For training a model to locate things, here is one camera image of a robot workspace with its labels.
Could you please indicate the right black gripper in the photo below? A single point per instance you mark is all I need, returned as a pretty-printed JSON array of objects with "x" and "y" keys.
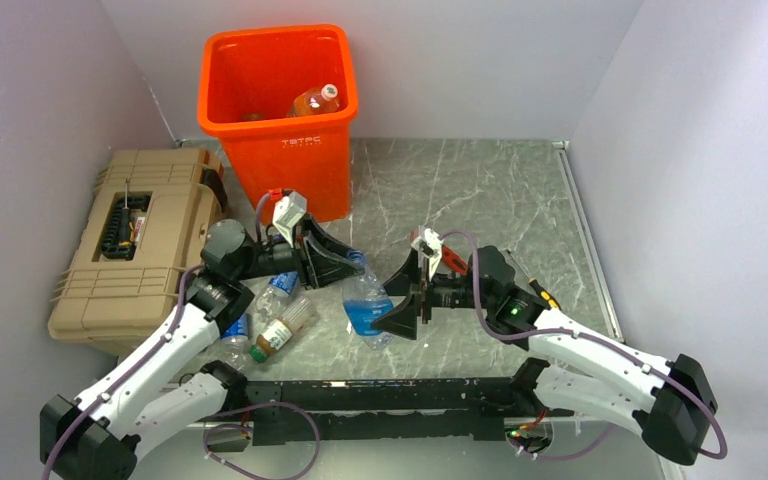
[{"x": 407, "y": 281}]

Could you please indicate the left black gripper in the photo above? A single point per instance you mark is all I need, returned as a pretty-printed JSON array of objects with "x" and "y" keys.
[{"x": 321, "y": 258}]

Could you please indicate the blue crushed bottle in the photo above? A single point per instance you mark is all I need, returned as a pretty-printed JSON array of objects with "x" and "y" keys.
[{"x": 364, "y": 301}]

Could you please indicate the large orange juice bottle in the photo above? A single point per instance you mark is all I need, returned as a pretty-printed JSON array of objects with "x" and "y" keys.
[{"x": 315, "y": 101}]

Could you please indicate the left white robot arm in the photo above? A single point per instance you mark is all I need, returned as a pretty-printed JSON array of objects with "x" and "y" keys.
[{"x": 108, "y": 428}]

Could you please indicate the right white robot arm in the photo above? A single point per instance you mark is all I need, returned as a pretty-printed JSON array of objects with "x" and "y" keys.
[{"x": 669, "y": 403}]

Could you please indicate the orange plastic bin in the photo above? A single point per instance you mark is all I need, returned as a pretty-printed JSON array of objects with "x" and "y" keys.
[{"x": 248, "y": 82}]

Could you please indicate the brown tea bottle green cap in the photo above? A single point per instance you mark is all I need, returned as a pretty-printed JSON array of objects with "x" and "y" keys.
[{"x": 280, "y": 330}]

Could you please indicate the blue label water bottle middle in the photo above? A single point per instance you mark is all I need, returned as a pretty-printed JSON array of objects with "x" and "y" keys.
[{"x": 276, "y": 295}]

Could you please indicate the blue label water bottle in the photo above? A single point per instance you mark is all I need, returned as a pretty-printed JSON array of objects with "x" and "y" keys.
[
  {"x": 235, "y": 343},
  {"x": 276, "y": 295}
]

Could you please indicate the blue label water bottle left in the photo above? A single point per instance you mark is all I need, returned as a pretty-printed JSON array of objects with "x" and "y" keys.
[{"x": 235, "y": 343}]

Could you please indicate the yellow black screwdriver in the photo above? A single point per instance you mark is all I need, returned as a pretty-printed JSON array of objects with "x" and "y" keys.
[{"x": 543, "y": 293}]

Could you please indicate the tan tool case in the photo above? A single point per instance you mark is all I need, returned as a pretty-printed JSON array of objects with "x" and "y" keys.
[{"x": 147, "y": 225}]

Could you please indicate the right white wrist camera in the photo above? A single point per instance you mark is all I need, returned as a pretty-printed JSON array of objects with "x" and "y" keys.
[{"x": 428, "y": 244}]

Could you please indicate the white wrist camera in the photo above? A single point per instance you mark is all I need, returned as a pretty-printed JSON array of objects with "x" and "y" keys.
[
  {"x": 428, "y": 244},
  {"x": 289, "y": 209}
]

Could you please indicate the adjustable wrench red handle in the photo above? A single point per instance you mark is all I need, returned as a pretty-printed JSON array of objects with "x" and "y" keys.
[{"x": 454, "y": 262}]

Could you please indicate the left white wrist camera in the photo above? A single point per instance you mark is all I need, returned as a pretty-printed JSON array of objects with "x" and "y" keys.
[{"x": 289, "y": 209}]

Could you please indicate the black base frame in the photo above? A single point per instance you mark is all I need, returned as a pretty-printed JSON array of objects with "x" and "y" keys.
[{"x": 480, "y": 408}]

